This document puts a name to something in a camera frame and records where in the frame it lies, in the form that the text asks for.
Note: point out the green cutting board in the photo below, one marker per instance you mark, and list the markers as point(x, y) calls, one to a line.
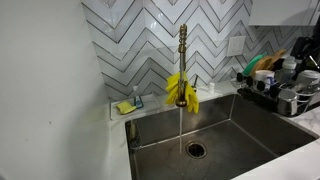
point(250, 66)

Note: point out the white mug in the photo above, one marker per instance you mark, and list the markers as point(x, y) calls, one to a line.
point(263, 77)

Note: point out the yellow rubber glove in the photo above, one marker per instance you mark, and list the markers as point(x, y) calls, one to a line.
point(192, 98)

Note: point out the stainless steel sink basin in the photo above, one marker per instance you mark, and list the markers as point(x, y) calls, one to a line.
point(240, 146)

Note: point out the round wooden cutting board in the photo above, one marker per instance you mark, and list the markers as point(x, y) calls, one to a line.
point(261, 65)

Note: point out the sink caddy holder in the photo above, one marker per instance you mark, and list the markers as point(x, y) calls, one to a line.
point(134, 133)

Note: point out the brass pull-down kitchen faucet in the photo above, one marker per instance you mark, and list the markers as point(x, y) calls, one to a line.
point(182, 60)

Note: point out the clear baby bottle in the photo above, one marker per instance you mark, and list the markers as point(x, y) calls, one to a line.
point(288, 71)

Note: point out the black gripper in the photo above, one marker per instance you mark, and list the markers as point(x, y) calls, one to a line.
point(301, 48)

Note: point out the white sponge tray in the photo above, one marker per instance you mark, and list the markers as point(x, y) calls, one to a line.
point(150, 104)

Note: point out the blue dish scrubber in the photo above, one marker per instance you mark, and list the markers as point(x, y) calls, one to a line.
point(139, 102)

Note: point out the round sink drain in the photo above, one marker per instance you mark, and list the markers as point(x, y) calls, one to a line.
point(196, 150)

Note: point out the black utensil holder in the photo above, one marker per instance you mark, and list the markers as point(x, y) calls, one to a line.
point(310, 66)

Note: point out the white bowl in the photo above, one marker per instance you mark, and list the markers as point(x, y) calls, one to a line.
point(308, 76)

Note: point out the small white bottle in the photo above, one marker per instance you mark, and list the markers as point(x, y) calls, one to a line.
point(211, 88)

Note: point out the white upper cabinet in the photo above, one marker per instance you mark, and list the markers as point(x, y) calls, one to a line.
point(280, 11)

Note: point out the clear soap dispenser bottle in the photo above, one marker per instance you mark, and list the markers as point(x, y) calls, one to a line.
point(135, 93)

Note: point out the black steel dish rack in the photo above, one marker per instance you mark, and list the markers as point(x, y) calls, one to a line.
point(258, 99)

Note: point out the white wall outlet plate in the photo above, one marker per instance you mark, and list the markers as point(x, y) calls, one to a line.
point(236, 46)

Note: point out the yellow cloth on faucet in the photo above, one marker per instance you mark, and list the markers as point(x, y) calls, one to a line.
point(171, 87)

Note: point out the stainless steel utensil cup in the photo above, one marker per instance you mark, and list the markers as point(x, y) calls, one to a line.
point(286, 103)

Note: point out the yellow sponge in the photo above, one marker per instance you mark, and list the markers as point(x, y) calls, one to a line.
point(125, 107)

